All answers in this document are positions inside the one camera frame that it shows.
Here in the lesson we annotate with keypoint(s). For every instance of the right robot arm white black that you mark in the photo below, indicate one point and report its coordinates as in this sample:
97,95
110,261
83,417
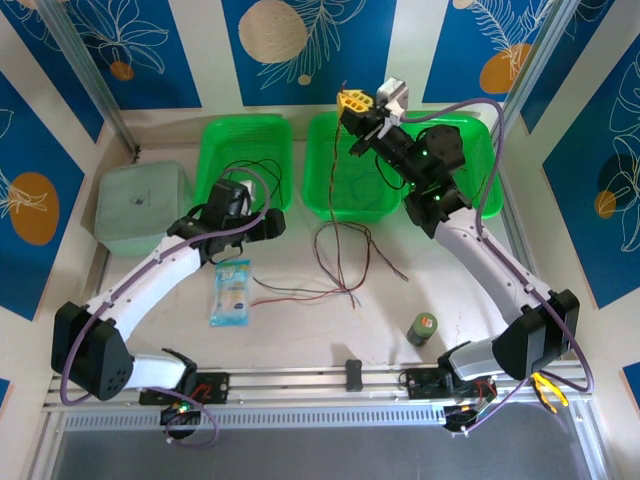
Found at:
490,265

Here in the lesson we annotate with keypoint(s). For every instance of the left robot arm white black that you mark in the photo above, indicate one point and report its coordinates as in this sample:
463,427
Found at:
150,285

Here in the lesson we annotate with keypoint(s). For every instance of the pale green lidded box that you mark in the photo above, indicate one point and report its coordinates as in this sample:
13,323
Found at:
135,200

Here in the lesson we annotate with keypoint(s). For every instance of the green plastic mesh basket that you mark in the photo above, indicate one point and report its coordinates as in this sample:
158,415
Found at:
480,145
245,145
360,200

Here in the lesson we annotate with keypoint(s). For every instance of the blue white snack packet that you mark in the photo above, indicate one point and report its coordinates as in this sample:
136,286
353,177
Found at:
230,300

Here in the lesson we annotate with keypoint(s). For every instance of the black clamp block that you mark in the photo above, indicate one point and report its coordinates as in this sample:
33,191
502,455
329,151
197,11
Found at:
353,375

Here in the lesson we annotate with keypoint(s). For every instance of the small dark green can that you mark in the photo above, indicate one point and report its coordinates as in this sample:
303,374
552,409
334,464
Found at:
422,330

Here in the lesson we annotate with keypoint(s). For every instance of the small black circuit board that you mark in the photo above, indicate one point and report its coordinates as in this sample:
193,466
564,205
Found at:
181,414
460,417

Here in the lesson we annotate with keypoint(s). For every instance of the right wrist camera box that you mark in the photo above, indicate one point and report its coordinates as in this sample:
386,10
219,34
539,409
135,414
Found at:
392,97

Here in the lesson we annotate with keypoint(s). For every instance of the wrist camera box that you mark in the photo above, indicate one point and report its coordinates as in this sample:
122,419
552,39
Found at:
392,97
227,200

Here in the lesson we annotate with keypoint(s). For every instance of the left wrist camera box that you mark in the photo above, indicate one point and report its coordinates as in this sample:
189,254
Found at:
227,200

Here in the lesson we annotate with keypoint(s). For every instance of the aluminium rail frame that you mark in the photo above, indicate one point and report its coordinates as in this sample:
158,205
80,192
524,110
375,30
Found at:
300,387

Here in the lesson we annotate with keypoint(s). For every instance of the aluminium corner post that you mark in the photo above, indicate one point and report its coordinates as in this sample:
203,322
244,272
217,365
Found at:
85,70
540,60

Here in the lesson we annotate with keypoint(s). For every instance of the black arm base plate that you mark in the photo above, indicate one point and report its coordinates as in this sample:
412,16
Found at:
215,387
422,385

